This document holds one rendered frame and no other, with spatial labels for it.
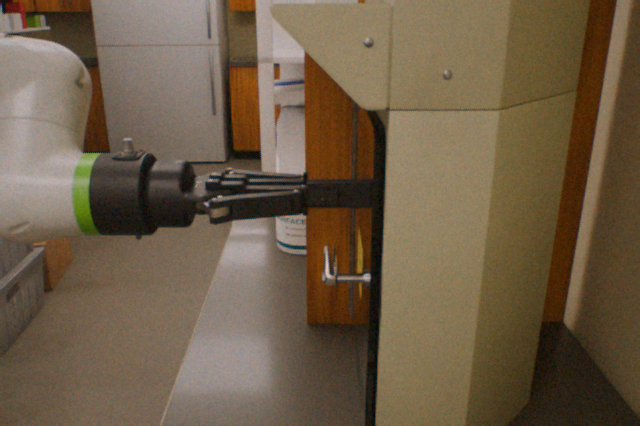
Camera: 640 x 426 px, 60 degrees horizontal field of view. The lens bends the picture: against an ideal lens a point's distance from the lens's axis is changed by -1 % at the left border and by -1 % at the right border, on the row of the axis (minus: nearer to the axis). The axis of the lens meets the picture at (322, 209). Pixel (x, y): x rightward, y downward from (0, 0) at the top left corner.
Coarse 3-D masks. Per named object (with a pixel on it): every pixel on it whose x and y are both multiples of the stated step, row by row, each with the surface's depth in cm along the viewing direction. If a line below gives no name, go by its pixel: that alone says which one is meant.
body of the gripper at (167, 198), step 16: (160, 176) 60; (176, 176) 60; (192, 176) 64; (208, 176) 66; (160, 192) 59; (176, 192) 59; (192, 192) 60; (208, 192) 60; (224, 192) 60; (160, 208) 60; (176, 208) 60; (192, 208) 60; (160, 224) 61; (176, 224) 61
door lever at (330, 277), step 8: (328, 248) 74; (328, 256) 72; (328, 264) 69; (336, 264) 70; (328, 272) 67; (336, 272) 68; (328, 280) 67; (336, 280) 67; (344, 280) 67; (352, 280) 67; (360, 280) 67
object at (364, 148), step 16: (368, 112) 66; (368, 128) 64; (368, 144) 64; (368, 160) 64; (368, 176) 64; (368, 208) 65; (368, 224) 65; (368, 240) 65; (368, 256) 65; (368, 272) 65; (352, 288) 95; (368, 288) 65; (352, 304) 95; (368, 304) 65; (352, 320) 96; (368, 320) 65; (368, 336) 65; (368, 352) 66; (368, 368) 67; (368, 384) 68; (368, 400) 69; (368, 416) 69
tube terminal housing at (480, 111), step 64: (384, 0) 59; (448, 0) 52; (512, 0) 52; (576, 0) 63; (448, 64) 54; (512, 64) 55; (576, 64) 67; (384, 128) 59; (448, 128) 56; (512, 128) 59; (384, 192) 60; (448, 192) 59; (512, 192) 62; (384, 256) 61; (448, 256) 61; (512, 256) 67; (384, 320) 64; (448, 320) 64; (512, 320) 72; (384, 384) 67; (448, 384) 67; (512, 384) 78
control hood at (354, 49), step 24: (288, 24) 53; (312, 24) 53; (336, 24) 53; (360, 24) 53; (384, 24) 53; (312, 48) 53; (336, 48) 53; (360, 48) 54; (384, 48) 54; (336, 72) 54; (360, 72) 54; (384, 72) 54; (360, 96) 55; (384, 96) 55
